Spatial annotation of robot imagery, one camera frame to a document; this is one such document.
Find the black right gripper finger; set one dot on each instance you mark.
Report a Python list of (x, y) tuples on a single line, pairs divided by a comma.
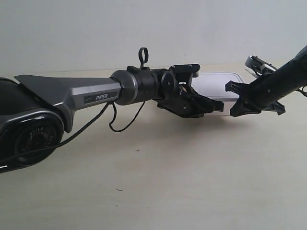
[(243, 107), (236, 87)]

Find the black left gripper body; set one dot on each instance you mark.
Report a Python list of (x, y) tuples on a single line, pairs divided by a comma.
[(179, 103)]

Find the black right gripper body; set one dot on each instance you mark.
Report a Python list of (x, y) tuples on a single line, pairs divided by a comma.
[(265, 96)]

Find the white lidded plastic container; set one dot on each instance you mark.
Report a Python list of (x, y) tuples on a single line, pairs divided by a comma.
[(212, 85)]

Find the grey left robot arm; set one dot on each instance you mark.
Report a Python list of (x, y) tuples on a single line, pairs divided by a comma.
[(36, 111)]

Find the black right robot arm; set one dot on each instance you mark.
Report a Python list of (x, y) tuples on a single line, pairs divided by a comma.
[(293, 74)]

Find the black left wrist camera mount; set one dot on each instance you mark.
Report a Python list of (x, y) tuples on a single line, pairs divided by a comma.
[(185, 72)]

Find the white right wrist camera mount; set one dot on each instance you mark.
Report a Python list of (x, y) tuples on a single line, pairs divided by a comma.
[(259, 66)]

